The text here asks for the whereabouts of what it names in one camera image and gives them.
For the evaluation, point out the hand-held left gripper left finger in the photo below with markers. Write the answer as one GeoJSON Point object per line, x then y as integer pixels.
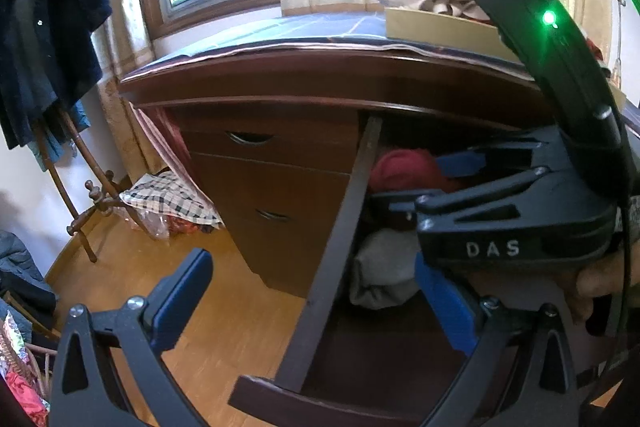
{"type": "Point", "coordinates": [182, 292]}

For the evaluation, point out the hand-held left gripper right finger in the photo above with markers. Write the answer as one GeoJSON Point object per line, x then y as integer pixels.
{"type": "Point", "coordinates": [442, 307]}

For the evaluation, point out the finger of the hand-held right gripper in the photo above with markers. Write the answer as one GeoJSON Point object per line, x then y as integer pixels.
{"type": "Point", "coordinates": [440, 202]}
{"type": "Point", "coordinates": [460, 164]}

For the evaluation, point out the bright red underwear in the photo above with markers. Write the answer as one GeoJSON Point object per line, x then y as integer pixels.
{"type": "Point", "coordinates": [592, 45]}

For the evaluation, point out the grey underwear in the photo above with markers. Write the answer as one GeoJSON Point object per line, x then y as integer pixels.
{"type": "Point", "coordinates": [385, 272]}

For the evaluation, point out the tan shallow cardboard box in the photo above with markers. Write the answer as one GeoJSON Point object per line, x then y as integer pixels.
{"type": "Point", "coordinates": [440, 32]}

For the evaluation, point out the white patterned underwear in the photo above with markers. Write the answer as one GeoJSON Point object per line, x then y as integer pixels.
{"type": "Point", "coordinates": [450, 7]}

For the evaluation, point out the closed wooden desk drawer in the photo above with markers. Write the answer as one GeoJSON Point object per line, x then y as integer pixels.
{"type": "Point", "coordinates": [280, 247]}
{"type": "Point", "coordinates": [300, 147]}

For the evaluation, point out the person's right hand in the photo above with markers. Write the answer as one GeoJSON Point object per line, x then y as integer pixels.
{"type": "Point", "coordinates": [595, 284]}

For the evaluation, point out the gold curtain tieback tassel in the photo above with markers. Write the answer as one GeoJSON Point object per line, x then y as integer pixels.
{"type": "Point", "coordinates": [618, 67]}

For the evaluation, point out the checked cloth bag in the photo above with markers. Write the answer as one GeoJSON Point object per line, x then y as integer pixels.
{"type": "Point", "coordinates": [165, 199]}

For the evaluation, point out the brown coat rack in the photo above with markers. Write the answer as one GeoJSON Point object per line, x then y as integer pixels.
{"type": "Point", "coordinates": [105, 202]}

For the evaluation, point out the grey padded jacket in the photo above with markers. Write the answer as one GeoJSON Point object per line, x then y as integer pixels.
{"type": "Point", "coordinates": [20, 267]}

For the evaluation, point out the dark wooden desk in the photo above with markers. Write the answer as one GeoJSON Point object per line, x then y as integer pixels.
{"type": "Point", "coordinates": [300, 82]}

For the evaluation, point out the colourful patterned cloth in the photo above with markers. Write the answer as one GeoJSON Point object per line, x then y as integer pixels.
{"type": "Point", "coordinates": [20, 382]}

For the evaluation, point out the teal garment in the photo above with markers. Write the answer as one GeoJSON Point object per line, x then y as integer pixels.
{"type": "Point", "coordinates": [55, 144]}

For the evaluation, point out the blue checked tablecloth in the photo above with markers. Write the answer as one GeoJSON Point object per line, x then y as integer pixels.
{"type": "Point", "coordinates": [310, 27]}

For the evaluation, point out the dark hanging jacket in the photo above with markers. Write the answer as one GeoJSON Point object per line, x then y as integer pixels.
{"type": "Point", "coordinates": [45, 32]}

